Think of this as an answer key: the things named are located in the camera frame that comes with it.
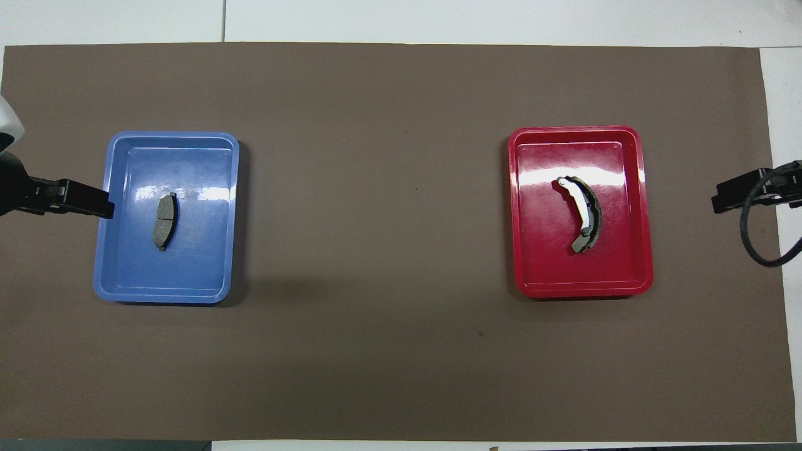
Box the red plastic tray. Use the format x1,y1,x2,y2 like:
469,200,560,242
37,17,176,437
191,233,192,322
508,125,654,299

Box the dark brake pad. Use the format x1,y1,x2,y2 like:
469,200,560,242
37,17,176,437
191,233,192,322
154,192,179,252

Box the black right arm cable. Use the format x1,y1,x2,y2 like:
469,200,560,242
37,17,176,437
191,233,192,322
740,164,802,268

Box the blue plastic tray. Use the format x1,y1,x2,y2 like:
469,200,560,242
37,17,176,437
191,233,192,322
93,131,241,305

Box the brown table mat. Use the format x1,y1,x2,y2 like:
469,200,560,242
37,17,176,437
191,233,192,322
0,42,798,442

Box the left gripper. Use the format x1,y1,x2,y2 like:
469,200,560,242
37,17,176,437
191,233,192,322
0,154,115,220

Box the curved brake shoe white web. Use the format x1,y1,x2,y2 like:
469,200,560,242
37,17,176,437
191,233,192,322
556,176,603,254

